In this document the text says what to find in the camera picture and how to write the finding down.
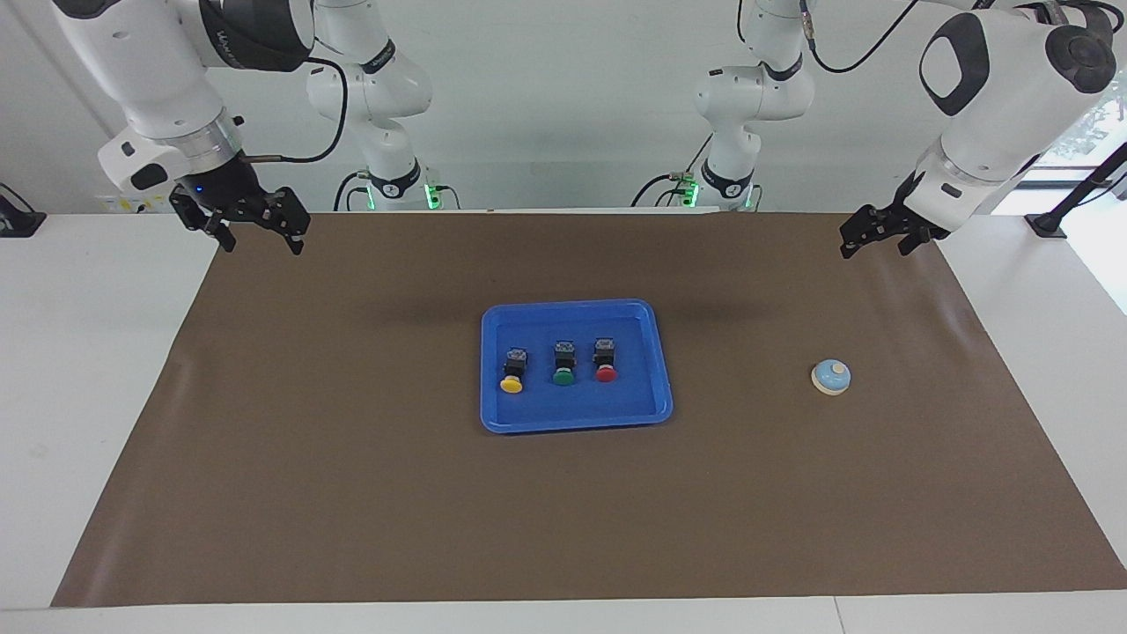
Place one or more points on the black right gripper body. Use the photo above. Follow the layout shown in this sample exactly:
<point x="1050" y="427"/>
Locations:
<point x="224" y="189"/>

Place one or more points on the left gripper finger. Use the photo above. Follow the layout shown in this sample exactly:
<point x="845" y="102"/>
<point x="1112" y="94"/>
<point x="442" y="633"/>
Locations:
<point x="856" y="236"/>
<point x="909" y="243"/>

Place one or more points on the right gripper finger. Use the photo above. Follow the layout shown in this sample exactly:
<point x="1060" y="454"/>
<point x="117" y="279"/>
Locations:
<point x="296" y="239"/>
<point x="222" y="236"/>

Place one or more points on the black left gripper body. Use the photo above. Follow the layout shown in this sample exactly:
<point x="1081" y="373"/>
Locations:
<point x="907" y="216"/>

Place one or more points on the light blue service bell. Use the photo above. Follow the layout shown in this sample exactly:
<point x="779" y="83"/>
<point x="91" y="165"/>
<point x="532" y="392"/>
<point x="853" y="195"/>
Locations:
<point x="830" y="377"/>

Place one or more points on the yellow push button switch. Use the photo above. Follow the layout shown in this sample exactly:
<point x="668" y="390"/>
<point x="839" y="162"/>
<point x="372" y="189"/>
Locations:
<point x="511" y="383"/>

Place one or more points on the red push button switch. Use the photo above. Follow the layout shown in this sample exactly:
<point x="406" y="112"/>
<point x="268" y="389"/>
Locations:
<point x="606" y="373"/>

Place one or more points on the green push button switch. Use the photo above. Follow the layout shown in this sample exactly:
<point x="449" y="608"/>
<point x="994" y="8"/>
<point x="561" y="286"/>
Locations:
<point x="563" y="377"/>

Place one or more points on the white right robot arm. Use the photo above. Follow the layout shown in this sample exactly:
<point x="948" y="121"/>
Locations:
<point x="150" y="62"/>

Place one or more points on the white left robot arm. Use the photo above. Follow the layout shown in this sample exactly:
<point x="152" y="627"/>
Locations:
<point x="1004" y="114"/>

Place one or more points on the blue plastic tray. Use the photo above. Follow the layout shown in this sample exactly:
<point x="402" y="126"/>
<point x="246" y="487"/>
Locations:
<point x="572" y="409"/>

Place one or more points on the black angled stand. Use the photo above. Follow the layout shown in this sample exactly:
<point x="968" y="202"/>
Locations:
<point x="1070" y="198"/>

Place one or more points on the black low stand foot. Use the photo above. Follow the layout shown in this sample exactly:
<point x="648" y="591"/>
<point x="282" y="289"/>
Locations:
<point x="19" y="222"/>

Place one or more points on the brown table mat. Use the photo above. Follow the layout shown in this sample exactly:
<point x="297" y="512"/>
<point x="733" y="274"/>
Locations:
<point x="563" y="511"/>

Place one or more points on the white wall power outlet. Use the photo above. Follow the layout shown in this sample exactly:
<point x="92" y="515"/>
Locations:
<point x="132" y="204"/>

